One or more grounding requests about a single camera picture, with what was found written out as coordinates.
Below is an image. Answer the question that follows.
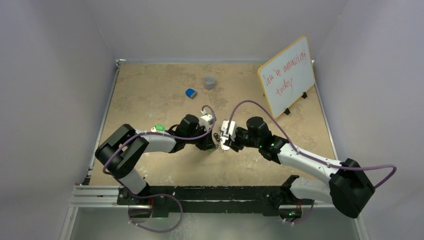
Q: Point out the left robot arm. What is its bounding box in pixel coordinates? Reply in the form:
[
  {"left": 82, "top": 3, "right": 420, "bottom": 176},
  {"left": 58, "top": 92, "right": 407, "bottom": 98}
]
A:
[{"left": 94, "top": 113, "right": 216, "bottom": 205}]

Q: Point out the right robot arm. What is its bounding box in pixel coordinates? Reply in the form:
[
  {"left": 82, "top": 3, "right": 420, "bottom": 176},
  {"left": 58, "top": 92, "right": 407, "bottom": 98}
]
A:
[{"left": 221, "top": 116, "right": 376, "bottom": 219}]

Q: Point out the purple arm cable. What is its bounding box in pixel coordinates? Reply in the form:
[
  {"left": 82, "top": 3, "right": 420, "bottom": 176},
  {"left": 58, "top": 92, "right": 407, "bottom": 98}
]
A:
[
  {"left": 101, "top": 104, "right": 218, "bottom": 233},
  {"left": 228, "top": 100, "right": 398, "bottom": 226}
]

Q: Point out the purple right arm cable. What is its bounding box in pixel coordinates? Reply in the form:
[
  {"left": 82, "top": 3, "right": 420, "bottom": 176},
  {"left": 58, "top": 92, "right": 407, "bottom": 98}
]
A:
[{"left": 228, "top": 100, "right": 398, "bottom": 226}]

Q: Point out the green tag key on table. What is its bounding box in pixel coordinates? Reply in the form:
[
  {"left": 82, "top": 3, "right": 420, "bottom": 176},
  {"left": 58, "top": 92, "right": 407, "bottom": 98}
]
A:
[{"left": 150, "top": 125, "right": 166, "bottom": 132}]

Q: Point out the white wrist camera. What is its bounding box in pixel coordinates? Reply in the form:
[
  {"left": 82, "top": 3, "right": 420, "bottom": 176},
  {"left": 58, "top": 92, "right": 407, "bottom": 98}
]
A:
[
  {"left": 199, "top": 113, "right": 215, "bottom": 132},
  {"left": 220, "top": 120, "right": 238, "bottom": 141}
]

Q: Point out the aluminium frame rail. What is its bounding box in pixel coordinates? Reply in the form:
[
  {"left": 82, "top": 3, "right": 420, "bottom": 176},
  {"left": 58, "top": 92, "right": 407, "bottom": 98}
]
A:
[{"left": 67, "top": 183, "right": 362, "bottom": 209}]

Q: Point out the small whiteboard with red writing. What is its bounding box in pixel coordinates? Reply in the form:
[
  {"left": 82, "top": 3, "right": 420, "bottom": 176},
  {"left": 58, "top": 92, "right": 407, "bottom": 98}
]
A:
[{"left": 257, "top": 35, "right": 315, "bottom": 118}]

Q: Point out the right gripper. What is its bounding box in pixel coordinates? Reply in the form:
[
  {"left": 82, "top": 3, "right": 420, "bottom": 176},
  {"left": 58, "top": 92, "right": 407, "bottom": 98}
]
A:
[{"left": 223, "top": 127, "right": 262, "bottom": 153}]

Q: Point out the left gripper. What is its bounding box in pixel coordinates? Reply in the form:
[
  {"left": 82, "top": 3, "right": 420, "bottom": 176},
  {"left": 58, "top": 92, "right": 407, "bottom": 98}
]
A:
[{"left": 185, "top": 124, "right": 216, "bottom": 151}]

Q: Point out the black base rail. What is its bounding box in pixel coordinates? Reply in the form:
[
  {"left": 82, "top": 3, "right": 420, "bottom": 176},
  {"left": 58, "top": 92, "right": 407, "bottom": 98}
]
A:
[{"left": 117, "top": 185, "right": 312, "bottom": 218}]

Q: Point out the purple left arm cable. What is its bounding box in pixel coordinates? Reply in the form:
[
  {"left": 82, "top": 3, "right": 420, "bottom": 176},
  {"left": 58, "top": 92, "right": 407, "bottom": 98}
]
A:
[{"left": 101, "top": 104, "right": 218, "bottom": 233}]

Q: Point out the small grey cup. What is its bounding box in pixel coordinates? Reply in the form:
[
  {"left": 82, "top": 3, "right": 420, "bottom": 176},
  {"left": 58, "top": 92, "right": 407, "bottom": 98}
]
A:
[{"left": 203, "top": 76, "right": 216, "bottom": 90}]

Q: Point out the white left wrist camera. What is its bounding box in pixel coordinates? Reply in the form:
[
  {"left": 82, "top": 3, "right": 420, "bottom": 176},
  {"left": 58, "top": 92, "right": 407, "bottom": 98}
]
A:
[{"left": 199, "top": 113, "right": 215, "bottom": 132}]

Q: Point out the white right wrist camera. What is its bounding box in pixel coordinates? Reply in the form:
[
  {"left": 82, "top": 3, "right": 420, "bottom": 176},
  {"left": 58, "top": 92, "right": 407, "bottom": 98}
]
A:
[{"left": 220, "top": 120, "right": 238, "bottom": 141}]

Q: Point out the blue eraser block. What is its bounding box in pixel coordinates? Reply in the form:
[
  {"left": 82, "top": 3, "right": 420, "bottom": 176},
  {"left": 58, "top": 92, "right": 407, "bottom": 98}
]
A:
[{"left": 185, "top": 88, "right": 198, "bottom": 99}]

